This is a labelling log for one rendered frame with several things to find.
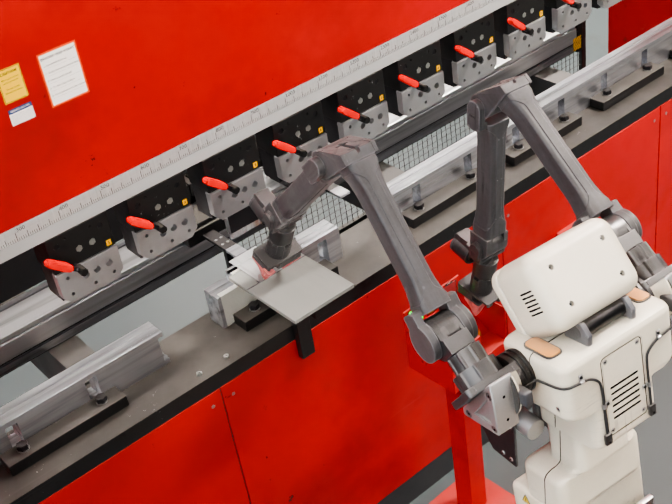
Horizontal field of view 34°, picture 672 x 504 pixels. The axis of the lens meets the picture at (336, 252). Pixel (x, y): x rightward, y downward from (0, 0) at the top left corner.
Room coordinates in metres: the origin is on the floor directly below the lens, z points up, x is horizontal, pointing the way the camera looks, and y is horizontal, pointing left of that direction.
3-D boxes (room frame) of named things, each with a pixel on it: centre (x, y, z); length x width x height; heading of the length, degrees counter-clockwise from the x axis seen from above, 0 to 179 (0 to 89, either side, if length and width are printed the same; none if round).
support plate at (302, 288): (2.10, 0.12, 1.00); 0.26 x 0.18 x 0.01; 35
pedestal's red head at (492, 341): (2.11, -0.27, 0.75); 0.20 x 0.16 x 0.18; 127
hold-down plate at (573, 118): (2.76, -0.65, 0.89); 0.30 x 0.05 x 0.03; 125
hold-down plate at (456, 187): (2.53, -0.32, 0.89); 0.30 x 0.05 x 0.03; 125
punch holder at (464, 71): (2.67, -0.43, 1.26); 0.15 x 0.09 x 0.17; 125
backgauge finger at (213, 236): (2.35, 0.31, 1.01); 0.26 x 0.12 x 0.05; 35
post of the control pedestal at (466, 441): (2.11, -0.27, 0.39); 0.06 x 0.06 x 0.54; 37
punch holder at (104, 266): (1.98, 0.55, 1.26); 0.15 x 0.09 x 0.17; 125
